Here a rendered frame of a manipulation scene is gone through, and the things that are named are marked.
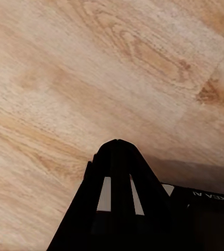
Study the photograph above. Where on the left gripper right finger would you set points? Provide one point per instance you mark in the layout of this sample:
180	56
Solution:
169	231

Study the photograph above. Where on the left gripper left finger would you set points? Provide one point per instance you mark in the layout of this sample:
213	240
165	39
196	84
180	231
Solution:
74	232

